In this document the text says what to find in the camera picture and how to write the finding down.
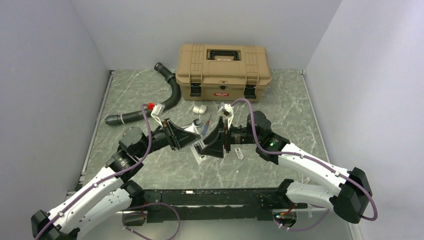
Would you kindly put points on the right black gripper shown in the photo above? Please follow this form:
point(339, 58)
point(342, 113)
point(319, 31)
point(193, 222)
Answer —
point(215, 141)

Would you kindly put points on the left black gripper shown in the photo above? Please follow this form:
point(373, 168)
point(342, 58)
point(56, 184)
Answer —
point(180, 138)

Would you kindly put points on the white AC remote control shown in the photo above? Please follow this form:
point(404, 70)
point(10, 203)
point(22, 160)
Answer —
point(196, 148)

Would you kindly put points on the white battery cover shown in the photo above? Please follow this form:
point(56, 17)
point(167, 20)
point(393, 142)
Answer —
point(239, 153)

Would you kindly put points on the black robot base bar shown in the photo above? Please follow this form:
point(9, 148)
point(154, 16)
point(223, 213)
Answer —
point(161, 205)

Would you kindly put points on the white pipe elbow fitting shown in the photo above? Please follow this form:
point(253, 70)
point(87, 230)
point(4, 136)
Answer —
point(199, 109)

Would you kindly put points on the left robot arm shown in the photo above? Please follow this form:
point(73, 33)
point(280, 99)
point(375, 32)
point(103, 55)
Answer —
point(112, 189)

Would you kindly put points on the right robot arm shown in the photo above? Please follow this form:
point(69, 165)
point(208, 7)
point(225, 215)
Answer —
point(346, 192)

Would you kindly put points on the blue red screwdriver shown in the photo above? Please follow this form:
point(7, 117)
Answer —
point(206, 125)

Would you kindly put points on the silver combination wrench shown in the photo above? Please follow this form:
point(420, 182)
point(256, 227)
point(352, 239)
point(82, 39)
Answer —
point(194, 126)

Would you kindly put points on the tan plastic toolbox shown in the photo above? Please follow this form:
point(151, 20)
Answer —
point(216, 72)

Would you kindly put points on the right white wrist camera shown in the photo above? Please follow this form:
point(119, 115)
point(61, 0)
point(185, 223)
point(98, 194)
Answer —
point(226, 110)

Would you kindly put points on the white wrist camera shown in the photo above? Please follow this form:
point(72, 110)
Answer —
point(156, 111)
point(226, 110)

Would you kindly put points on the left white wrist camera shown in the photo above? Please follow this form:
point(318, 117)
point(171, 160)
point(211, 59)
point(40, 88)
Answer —
point(156, 111)

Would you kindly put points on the aluminium frame rail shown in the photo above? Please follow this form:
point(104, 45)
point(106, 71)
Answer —
point(338, 204)

